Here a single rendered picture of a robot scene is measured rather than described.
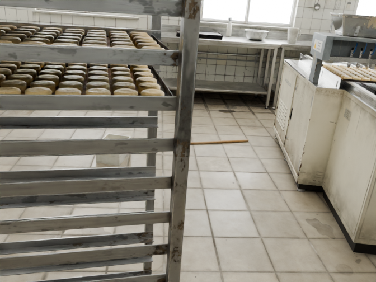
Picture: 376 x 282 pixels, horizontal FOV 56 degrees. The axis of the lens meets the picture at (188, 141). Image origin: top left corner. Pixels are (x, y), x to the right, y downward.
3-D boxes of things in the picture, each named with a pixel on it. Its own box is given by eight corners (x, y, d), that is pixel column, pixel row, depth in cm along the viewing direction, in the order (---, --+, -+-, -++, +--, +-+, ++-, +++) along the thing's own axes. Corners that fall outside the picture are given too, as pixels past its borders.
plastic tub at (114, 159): (120, 166, 299) (120, 148, 293) (94, 162, 302) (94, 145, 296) (131, 152, 327) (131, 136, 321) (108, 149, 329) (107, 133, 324)
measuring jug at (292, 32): (296, 44, 473) (299, 28, 466) (282, 42, 486) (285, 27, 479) (301, 43, 483) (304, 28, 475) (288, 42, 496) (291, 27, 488)
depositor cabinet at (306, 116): (271, 135, 395) (284, 59, 364) (337, 141, 391) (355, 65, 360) (294, 193, 276) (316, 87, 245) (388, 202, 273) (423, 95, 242)
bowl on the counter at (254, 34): (246, 40, 476) (247, 31, 472) (241, 37, 507) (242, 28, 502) (269, 42, 479) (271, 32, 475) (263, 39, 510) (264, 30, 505)
